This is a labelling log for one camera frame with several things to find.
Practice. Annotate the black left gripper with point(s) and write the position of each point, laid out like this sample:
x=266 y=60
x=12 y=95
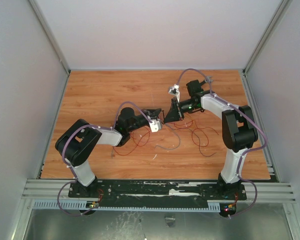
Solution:
x=153 y=113

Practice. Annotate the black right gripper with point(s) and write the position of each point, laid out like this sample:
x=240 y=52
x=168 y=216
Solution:
x=178 y=109

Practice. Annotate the black zip tie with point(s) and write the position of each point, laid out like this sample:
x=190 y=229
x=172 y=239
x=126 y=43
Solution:
x=163 y=117

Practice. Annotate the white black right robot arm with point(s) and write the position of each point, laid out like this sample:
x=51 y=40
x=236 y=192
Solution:
x=238 y=134

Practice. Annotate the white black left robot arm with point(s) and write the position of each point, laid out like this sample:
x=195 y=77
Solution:
x=78 y=142

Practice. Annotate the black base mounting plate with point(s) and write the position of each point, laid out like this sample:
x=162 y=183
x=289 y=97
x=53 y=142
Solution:
x=154 y=193

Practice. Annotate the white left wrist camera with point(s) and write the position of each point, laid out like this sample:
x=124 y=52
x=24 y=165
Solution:
x=155 y=125

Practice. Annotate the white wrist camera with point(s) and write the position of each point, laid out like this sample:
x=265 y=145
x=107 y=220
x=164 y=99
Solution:
x=155 y=125
x=174 y=90

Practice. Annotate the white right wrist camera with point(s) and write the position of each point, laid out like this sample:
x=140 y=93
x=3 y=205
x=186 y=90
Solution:
x=174 y=90

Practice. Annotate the adjustable wrench black handle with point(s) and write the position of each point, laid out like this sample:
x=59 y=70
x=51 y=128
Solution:
x=208 y=79

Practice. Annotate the aluminium frame rail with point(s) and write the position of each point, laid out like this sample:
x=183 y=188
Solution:
x=274 y=192

